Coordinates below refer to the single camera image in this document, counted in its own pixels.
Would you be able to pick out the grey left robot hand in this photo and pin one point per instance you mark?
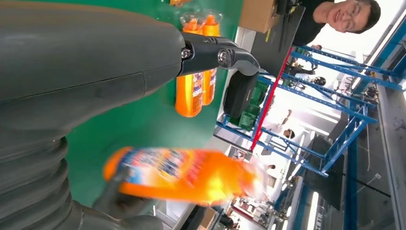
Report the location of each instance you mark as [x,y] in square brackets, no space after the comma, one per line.
[79,63]

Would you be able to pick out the orange detergent bottle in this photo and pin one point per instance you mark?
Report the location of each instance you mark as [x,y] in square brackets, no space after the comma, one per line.
[190,177]
[187,98]
[209,92]

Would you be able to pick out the yellow tape patch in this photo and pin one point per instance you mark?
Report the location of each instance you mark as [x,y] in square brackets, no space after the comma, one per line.
[179,2]

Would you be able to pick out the black carrying case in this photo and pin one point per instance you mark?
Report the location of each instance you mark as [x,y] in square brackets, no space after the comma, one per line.
[239,95]

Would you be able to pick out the green plastic crate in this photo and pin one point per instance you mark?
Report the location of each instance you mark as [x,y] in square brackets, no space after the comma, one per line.
[250,117]

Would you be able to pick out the brown cardboard box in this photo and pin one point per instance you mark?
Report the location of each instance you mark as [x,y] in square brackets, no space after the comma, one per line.
[257,14]

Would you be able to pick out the red metal pole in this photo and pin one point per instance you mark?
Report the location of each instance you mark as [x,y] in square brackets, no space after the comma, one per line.
[266,100]

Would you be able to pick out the person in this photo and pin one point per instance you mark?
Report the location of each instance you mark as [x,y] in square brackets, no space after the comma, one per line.
[345,16]
[280,128]

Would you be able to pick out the blue metal rack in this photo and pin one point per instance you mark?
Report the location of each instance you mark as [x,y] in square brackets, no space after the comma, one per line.
[345,139]

